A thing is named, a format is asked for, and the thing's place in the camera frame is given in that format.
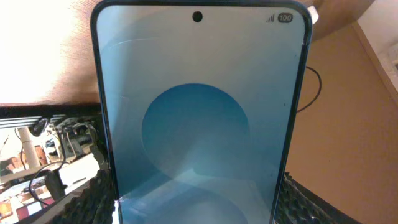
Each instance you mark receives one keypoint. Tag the white power strip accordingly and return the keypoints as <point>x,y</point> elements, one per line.
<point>313,13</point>

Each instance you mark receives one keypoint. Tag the blue Samsung Galaxy smartphone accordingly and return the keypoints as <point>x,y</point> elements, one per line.
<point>199,100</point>

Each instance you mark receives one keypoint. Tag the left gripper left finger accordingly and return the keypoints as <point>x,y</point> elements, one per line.
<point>94,205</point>

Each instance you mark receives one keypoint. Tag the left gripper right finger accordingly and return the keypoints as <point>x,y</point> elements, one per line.
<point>295,208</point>

